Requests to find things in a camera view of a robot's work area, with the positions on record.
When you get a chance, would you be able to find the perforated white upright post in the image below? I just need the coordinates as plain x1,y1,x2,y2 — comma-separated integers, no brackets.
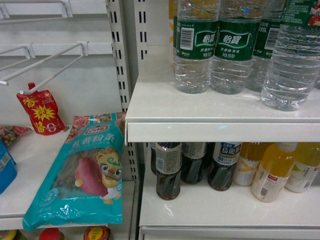
106,0,140,182

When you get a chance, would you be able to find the red sauce pouch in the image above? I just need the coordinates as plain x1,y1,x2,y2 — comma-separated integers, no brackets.
16,90,66,136

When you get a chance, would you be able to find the red gold lid jar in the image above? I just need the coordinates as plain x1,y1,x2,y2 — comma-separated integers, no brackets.
83,225,111,240

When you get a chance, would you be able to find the teal sweet potato noodle bag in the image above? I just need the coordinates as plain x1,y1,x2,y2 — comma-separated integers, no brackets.
22,112,126,231

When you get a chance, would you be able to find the oolong tea bottle blue label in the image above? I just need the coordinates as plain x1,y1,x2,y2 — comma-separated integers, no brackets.
207,142,242,191

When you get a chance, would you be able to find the yellow drink bottle front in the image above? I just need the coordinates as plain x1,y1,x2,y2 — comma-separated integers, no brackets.
251,142,298,203

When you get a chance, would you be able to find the shelf water bottle left barcode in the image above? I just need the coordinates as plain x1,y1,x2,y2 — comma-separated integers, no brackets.
174,0,221,94

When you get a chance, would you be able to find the dark tea bottle middle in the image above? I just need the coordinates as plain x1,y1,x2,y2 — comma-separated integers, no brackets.
181,142,207,185

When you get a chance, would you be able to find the shelf water bottle barcode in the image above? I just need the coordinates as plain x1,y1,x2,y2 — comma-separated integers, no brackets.
245,0,286,93
174,0,221,94

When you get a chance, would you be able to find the dark tea bottle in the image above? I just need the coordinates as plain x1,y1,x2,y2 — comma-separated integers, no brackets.
181,142,207,185
155,142,182,200

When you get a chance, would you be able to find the yellow drink bottle white label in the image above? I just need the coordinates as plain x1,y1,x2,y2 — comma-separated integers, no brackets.
233,142,272,186

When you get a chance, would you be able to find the blue package left edge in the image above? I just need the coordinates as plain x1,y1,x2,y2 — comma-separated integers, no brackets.
0,141,17,194

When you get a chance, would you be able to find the shelf water bottle centre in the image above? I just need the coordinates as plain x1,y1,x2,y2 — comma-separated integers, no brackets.
210,0,266,95

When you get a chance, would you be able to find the white display hook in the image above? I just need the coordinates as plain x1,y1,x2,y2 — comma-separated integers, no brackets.
0,41,90,96

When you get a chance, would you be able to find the white shelf with water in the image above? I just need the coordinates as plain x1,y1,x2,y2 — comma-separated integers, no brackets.
125,45,320,143

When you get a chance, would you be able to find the floral snack bag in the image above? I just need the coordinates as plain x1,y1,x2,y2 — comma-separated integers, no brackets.
0,125,31,147

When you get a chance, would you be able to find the water bottle green label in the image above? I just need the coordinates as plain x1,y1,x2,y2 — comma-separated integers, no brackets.
260,0,320,112

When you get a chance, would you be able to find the shelf water bottle right barcode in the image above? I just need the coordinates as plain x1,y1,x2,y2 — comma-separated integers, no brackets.
245,0,286,93

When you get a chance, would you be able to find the dark tea bottle front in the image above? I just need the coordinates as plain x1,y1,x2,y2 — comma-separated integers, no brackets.
155,142,182,200

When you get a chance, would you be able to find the yellow drink bottle right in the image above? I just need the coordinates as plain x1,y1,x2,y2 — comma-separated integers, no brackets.
285,142,320,193

